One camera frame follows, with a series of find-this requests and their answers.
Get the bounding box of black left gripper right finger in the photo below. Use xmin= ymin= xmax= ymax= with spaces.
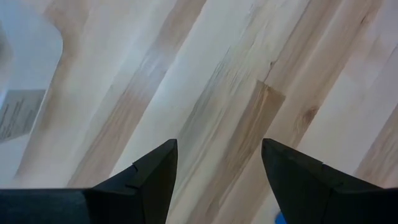
xmin=261 ymin=138 xmax=383 ymax=224

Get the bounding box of clear plastic bin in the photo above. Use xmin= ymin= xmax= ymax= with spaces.
xmin=0 ymin=18 xmax=65 ymax=190

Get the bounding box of blue toy brick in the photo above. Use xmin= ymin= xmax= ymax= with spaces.
xmin=274 ymin=211 xmax=289 ymax=224

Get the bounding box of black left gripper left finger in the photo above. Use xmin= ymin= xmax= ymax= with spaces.
xmin=83 ymin=138 xmax=179 ymax=224

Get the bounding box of white paper label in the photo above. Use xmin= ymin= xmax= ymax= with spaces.
xmin=0 ymin=89 xmax=47 ymax=142

